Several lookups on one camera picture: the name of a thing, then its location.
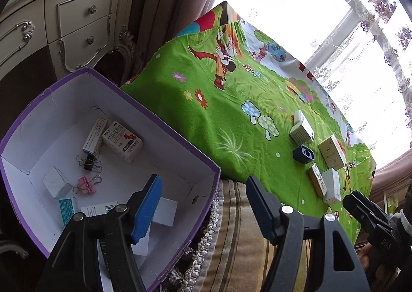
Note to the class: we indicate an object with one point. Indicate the white lace curtain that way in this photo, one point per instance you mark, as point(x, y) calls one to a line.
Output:
point(322, 37)

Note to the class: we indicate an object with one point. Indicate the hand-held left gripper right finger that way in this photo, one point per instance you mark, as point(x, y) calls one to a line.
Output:
point(261, 211)

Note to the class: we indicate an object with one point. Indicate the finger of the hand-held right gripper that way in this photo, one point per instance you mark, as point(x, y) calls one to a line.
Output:
point(370, 205)
point(357, 211)

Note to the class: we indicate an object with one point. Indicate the purple cardboard box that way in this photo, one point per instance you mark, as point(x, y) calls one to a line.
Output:
point(80, 102)

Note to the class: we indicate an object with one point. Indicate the striped yellow cushion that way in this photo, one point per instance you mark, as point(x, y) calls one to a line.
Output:
point(238, 247)

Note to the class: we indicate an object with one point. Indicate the teal patterned box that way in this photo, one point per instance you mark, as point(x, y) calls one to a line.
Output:
point(67, 210)

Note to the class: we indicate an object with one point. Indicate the red and white medicine box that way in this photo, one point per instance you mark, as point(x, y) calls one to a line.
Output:
point(124, 147)

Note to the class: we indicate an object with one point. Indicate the small white box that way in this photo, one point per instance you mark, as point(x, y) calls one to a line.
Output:
point(299, 116)

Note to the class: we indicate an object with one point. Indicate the flat white box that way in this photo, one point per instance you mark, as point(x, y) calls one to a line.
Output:
point(331, 187)

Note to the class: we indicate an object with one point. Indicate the white cube box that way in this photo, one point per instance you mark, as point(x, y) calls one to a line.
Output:
point(56, 182)

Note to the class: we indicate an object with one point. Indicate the large beige box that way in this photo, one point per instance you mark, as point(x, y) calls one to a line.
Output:
point(331, 153)

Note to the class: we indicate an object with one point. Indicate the pink binder clip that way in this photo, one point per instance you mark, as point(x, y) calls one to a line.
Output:
point(84, 184)

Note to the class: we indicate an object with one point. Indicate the small beige box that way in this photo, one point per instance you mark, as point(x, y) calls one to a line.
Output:
point(317, 181)

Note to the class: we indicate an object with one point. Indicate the dark blue plastic holder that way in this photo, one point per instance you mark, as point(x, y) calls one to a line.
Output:
point(303, 154)

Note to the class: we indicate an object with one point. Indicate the grey label box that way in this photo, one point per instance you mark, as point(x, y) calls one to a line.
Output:
point(302, 132)

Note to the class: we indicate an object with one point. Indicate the person's right hand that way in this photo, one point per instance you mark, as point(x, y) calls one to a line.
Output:
point(365, 256)

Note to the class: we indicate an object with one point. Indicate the narrow white medicine box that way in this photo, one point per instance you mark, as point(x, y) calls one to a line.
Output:
point(95, 134)

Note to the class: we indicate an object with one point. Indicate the black binder clip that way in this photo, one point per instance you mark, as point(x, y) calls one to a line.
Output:
point(90, 163)

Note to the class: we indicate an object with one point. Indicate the white barcode box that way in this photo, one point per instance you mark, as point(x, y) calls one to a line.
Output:
point(96, 210)

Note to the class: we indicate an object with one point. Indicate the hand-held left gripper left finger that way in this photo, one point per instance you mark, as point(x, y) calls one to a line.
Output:
point(148, 211)

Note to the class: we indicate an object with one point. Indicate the large white pink-smeared box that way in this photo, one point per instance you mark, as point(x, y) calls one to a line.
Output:
point(165, 213)

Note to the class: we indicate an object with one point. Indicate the cream ornate cabinet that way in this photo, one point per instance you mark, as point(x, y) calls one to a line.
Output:
point(77, 21)

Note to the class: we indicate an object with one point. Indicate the green cartoon printed tablecloth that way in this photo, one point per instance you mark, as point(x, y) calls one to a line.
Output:
point(209, 137)

